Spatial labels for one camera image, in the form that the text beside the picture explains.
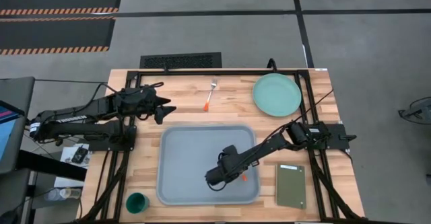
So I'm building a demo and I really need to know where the small black device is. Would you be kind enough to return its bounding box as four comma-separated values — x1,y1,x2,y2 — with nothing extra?
71,145,90,165

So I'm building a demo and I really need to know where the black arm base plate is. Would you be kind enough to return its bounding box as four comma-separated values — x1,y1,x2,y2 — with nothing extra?
302,122,357,151
88,124,137,152

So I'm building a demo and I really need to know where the black aluminium table frame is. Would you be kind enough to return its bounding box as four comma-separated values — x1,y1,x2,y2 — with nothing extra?
79,68,368,224

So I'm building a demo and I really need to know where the black right arm base cable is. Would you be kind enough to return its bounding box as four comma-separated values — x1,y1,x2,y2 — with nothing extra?
289,88,335,126

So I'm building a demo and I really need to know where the dark green plastic cup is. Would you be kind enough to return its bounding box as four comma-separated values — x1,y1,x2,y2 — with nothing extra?
125,192,150,215

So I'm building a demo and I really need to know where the pale green plate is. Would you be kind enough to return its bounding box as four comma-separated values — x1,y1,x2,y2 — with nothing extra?
252,73,302,118

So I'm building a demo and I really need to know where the white paper sheet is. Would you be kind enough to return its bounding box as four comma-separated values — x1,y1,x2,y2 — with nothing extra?
53,143,90,188

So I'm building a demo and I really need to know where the fork with orange handle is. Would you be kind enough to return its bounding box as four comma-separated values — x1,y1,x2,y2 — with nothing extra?
203,78,218,112

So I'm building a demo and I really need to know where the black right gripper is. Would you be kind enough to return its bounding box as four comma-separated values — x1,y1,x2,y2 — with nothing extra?
205,145,244,187

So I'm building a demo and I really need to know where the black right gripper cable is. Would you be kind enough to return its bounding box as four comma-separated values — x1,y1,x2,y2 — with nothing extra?
207,180,234,192

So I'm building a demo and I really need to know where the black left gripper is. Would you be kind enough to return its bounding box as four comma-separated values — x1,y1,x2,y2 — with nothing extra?
117,85,177,125

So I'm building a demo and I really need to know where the laptop with colourful screen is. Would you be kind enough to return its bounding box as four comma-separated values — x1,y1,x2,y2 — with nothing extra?
0,99,26,161

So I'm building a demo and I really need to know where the black stand on floor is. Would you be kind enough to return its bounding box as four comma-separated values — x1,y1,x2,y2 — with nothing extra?
397,96,431,124

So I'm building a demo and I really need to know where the black floor vent grate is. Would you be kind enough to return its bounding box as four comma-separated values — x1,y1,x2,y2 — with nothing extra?
139,52,222,69

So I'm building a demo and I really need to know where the clear plastic bottle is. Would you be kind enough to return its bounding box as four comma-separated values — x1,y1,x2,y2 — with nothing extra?
43,187,83,202

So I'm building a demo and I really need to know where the olive green notebook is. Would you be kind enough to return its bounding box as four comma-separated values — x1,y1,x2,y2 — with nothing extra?
275,163,307,210

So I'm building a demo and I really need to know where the grey plastic tray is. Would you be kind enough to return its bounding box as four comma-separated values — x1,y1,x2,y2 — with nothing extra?
156,124,261,207

